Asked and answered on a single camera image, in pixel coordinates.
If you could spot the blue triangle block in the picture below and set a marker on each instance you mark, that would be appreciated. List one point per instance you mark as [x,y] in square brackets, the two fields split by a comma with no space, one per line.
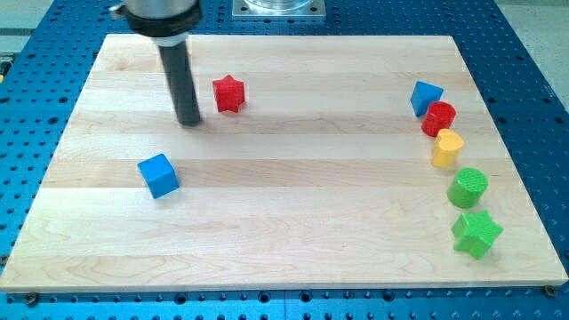
[423,95]

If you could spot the yellow heart block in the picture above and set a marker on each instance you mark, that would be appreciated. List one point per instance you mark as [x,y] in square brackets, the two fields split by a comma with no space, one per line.
[446,148]

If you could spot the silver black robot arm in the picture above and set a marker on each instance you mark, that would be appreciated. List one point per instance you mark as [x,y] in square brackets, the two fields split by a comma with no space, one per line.
[167,23]

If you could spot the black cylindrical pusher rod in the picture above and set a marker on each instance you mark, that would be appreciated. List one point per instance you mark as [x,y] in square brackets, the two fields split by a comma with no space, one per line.
[178,75]

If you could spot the red star block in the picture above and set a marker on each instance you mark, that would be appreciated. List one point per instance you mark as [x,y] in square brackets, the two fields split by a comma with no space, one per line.
[228,94]

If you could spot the green cylinder block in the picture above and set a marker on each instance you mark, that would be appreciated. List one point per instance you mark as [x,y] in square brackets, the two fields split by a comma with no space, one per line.
[468,185]

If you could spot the light wooden board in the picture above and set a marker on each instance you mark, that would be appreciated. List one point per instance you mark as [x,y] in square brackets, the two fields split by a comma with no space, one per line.
[323,179]

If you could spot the red cylinder block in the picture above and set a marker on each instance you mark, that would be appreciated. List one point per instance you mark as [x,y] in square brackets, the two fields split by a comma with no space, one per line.
[440,115]

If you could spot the blue perforated metal table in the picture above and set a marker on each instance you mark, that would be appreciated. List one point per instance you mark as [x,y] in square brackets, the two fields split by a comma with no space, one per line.
[45,80]

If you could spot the blue cube block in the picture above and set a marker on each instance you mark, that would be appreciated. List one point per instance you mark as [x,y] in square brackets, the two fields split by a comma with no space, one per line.
[159,175]

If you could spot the green star block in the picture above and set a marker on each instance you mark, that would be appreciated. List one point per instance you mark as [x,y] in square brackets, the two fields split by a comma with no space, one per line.
[475,233]

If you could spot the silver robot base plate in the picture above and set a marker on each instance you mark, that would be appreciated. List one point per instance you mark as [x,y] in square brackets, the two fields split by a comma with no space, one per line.
[278,8]

